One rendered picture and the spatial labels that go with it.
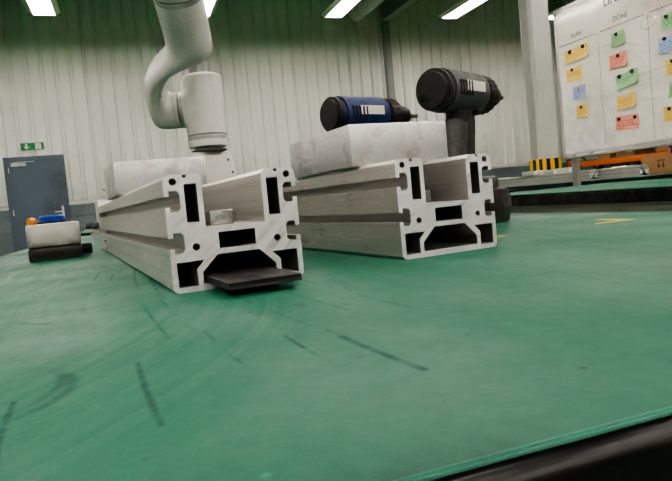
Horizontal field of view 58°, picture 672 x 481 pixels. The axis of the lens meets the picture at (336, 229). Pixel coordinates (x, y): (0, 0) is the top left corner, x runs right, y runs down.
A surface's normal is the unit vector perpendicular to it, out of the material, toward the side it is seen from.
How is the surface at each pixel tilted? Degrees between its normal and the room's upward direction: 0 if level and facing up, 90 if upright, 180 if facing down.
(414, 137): 90
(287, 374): 0
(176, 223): 90
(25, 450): 0
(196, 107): 90
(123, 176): 90
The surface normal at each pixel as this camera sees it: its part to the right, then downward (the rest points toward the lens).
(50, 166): 0.33, 0.02
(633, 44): -0.94, 0.11
